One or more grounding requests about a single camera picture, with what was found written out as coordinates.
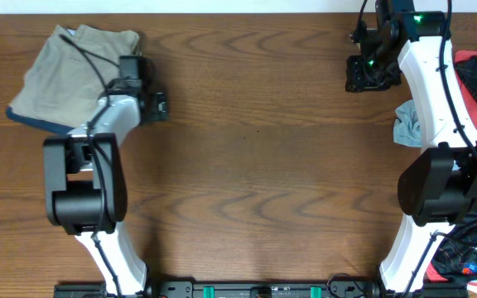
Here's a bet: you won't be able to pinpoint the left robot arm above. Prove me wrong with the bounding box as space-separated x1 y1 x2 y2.
43 55 167 297

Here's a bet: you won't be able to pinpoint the folded navy blue shorts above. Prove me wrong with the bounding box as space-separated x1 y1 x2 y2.
5 107 73 134

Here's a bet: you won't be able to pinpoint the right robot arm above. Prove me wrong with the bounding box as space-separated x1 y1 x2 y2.
345 0 477 297

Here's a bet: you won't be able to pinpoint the khaki beige shorts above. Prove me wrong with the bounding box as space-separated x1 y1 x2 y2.
8 25 139 129

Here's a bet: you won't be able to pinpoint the light blue grey shirt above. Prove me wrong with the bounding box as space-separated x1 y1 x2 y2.
393 99 422 147

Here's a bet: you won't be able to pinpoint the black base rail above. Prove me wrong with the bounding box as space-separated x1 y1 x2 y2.
54 279 470 298

